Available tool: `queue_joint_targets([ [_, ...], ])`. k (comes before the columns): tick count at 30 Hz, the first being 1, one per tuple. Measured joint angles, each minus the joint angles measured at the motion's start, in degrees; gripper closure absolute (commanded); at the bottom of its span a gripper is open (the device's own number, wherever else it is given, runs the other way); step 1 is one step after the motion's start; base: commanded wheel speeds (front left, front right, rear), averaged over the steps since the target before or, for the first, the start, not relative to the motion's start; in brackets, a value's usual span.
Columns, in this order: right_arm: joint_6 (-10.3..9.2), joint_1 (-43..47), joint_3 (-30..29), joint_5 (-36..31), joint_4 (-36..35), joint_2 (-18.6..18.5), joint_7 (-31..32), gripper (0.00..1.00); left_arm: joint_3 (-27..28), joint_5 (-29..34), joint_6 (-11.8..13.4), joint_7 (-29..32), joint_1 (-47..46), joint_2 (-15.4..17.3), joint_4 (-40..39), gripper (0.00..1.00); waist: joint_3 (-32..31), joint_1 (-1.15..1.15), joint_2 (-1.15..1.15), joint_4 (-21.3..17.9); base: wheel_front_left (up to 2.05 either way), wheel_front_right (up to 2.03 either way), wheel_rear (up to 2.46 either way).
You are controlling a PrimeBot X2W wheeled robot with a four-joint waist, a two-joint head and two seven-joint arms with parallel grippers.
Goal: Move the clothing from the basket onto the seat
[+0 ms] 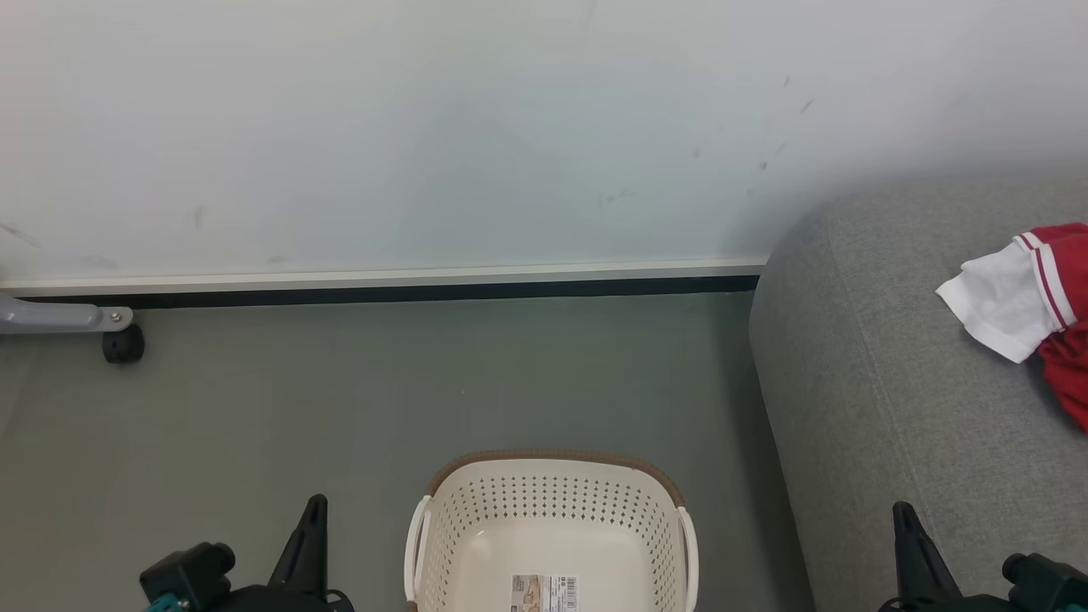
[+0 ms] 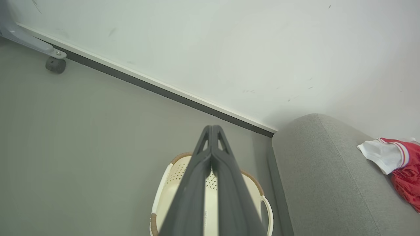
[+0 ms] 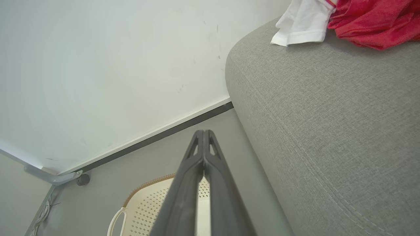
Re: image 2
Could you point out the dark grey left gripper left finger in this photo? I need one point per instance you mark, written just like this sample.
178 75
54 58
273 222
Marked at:
187 203

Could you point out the cream perforated laundry basket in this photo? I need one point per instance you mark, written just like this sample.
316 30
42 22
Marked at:
170 186

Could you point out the white and black baseboard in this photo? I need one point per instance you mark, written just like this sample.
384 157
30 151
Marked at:
164 91

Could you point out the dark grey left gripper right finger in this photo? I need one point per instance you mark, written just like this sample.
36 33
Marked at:
236 209

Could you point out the grey fabric sofa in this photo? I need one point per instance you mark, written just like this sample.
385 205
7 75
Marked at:
321 183

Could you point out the red and white sports shirt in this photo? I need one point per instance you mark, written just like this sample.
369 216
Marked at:
407 180

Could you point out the black caster wheel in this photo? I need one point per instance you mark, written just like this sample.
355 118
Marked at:
55 65

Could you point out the grey metal stand leg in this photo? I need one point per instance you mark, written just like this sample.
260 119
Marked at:
26 39

